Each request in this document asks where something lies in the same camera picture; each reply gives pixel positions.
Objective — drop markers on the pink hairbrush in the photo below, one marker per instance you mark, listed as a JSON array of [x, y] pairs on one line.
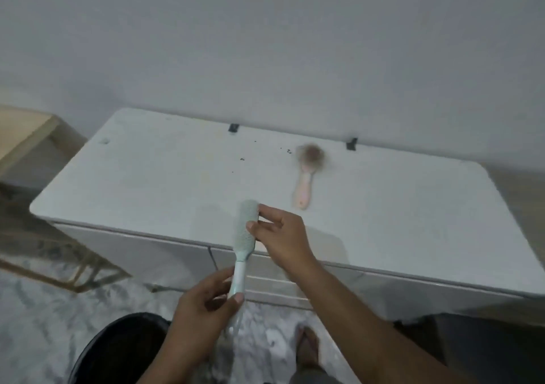
[[303, 187]]

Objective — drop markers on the light wooden table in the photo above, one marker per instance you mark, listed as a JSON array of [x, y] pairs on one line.
[[21, 132]]

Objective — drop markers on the person's right forearm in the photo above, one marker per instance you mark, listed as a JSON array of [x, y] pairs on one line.
[[362, 332]]

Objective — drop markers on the small black clip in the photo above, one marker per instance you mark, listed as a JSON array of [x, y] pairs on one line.
[[233, 128], [351, 144]]

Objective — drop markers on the person's right hand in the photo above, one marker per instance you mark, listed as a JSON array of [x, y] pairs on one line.
[[285, 243]]

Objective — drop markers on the black waste bin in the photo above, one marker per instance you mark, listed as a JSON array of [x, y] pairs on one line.
[[119, 354]]

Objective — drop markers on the scattered dark crumbs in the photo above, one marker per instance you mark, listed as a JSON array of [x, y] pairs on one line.
[[289, 151]]

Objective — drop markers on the white cabinet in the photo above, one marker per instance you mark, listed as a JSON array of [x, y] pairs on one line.
[[149, 175]]

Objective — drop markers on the person's left hand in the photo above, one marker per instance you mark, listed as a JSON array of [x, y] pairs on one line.
[[196, 320]]

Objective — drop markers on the mint green hairbrush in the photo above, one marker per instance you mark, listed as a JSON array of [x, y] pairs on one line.
[[243, 234]]

